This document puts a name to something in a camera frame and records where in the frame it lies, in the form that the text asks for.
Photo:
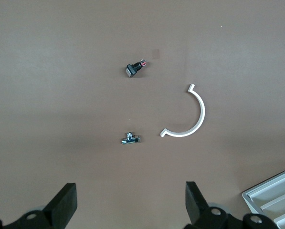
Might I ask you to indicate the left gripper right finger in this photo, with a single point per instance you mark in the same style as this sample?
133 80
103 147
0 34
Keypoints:
194 202

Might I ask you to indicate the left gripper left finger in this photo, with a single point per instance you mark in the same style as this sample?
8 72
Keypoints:
61 205

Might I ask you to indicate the white drawer cabinet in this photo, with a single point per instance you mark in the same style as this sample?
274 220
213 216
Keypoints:
276 190

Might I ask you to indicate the chrome tee pipe fitting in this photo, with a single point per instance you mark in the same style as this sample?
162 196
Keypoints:
130 139

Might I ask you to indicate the black square push button switch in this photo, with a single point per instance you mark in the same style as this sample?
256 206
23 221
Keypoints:
131 70

